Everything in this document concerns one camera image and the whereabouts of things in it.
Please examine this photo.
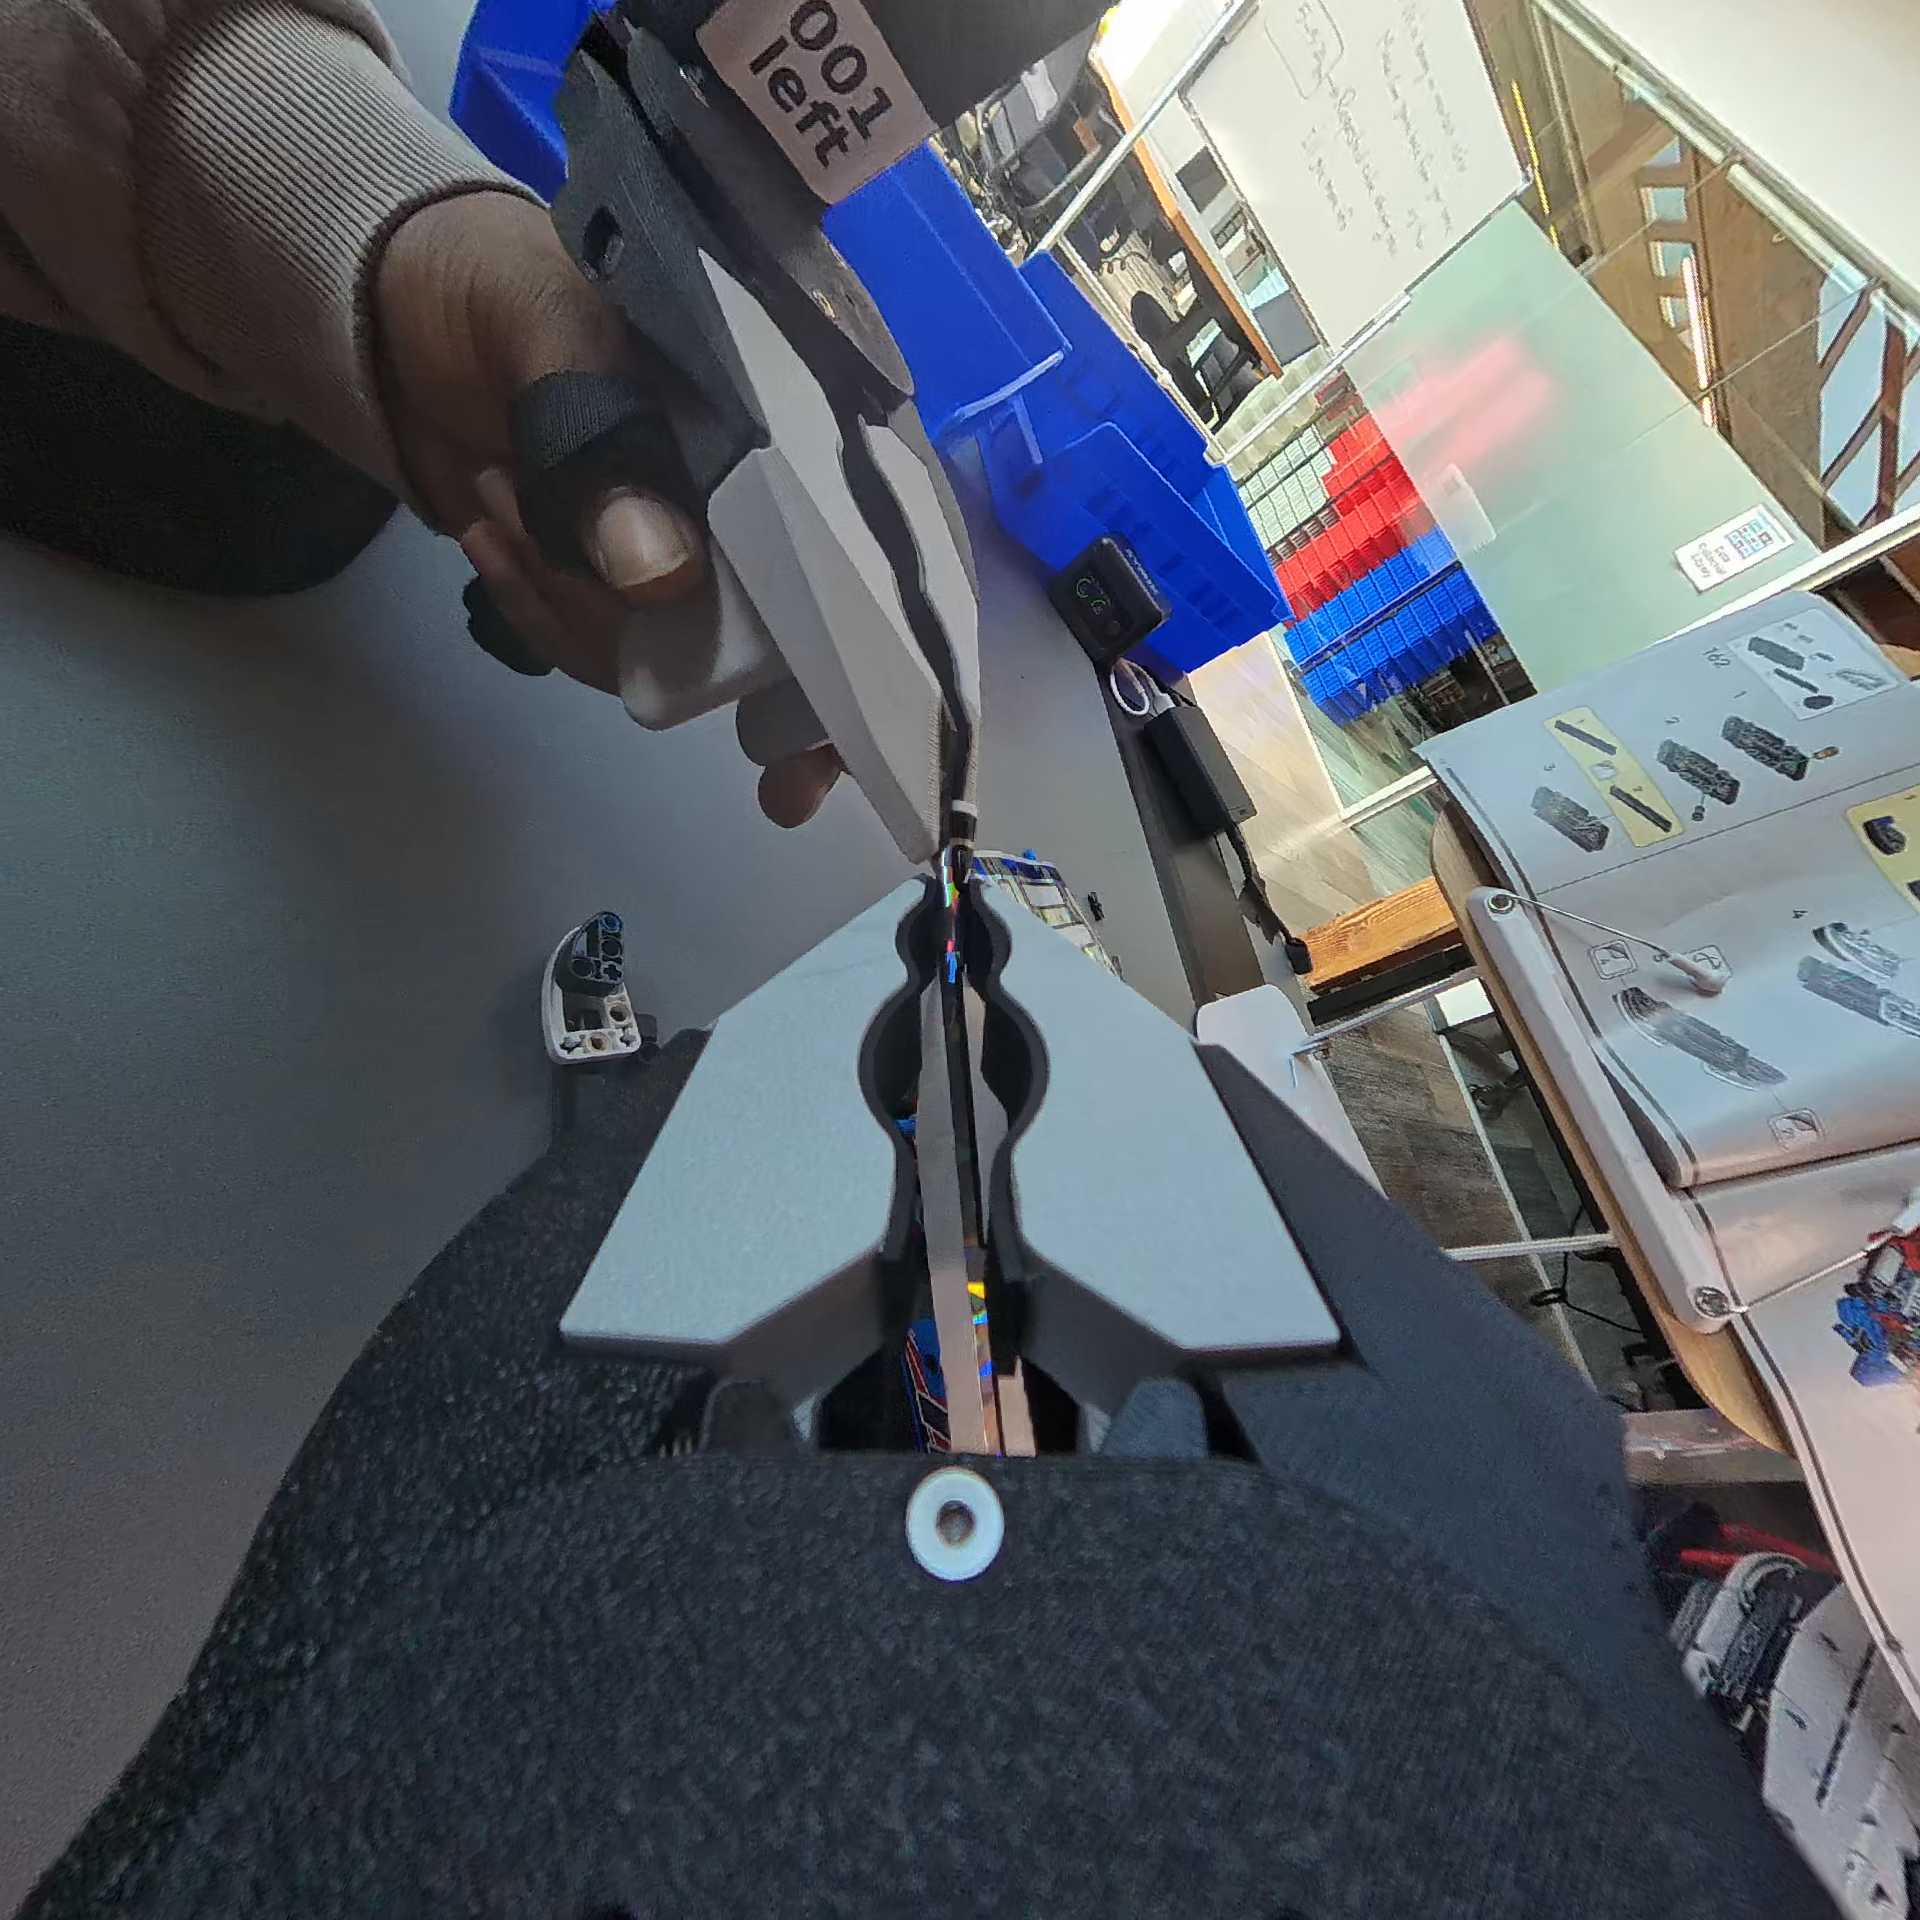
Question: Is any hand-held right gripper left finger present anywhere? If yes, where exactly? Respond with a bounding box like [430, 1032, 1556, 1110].
[558, 880, 928, 1414]

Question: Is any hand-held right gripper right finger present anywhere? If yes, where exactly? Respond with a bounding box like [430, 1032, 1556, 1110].
[968, 887, 1342, 1414]

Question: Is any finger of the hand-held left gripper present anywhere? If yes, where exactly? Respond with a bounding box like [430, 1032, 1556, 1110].
[856, 418, 989, 750]
[693, 257, 962, 868]

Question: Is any sticker sheet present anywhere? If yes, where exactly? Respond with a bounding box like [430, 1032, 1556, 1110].
[896, 809, 1124, 1457]

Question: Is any white curved frame brick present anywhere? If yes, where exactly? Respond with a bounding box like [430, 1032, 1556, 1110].
[540, 914, 647, 1065]

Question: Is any wooden office desk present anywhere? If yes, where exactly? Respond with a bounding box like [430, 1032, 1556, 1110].
[1091, 62, 1287, 383]

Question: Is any grey desk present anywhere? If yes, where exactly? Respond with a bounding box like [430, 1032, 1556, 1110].
[0, 436, 1296, 1879]

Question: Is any black portable power station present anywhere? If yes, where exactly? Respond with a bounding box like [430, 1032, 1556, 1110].
[1045, 534, 1176, 669]

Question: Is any white rounded pad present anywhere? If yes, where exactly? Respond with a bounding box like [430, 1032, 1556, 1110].
[1195, 985, 1384, 1192]

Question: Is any blue storage bin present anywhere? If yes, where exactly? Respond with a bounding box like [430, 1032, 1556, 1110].
[959, 253, 1296, 679]
[451, 0, 1077, 455]

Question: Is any black office chair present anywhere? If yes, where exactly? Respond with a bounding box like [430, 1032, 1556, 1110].
[1126, 291, 1220, 425]

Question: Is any black power adapter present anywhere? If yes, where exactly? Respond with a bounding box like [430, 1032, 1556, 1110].
[1141, 703, 1262, 832]

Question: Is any wooden plank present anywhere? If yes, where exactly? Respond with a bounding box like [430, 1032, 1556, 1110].
[1294, 880, 1465, 993]

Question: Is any stack of pale crates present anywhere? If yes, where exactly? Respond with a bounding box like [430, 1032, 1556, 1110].
[1235, 375, 1354, 553]

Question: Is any stack of red crates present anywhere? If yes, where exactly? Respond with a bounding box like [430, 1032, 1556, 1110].
[1272, 411, 1453, 610]

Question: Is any wooden booklet stand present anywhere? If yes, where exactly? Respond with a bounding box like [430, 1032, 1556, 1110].
[1428, 810, 1791, 1454]

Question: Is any stack of blue crates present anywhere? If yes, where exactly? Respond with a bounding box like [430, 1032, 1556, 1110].
[1281, 526, 1507, 725]

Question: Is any whiteboard with handwriting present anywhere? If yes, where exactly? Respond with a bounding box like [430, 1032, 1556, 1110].
[1176, 0, 1535, 359]

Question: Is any brick instruction booklet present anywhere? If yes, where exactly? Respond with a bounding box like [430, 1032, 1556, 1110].
[1418, 588, 1920, 1658]

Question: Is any frosted glass partition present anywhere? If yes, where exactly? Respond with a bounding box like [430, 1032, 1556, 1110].
[1216, 199, 1828, 709]

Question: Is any small paper notice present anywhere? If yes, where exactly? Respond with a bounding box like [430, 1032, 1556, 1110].
[1675, 508, 1798, 595]

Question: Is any toy car set box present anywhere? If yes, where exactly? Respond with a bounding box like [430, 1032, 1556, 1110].
[1644, 1500, 1920, 1920]

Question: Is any black adapter cable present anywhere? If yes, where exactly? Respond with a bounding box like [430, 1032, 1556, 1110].
[1221, 817, 1318, 977]

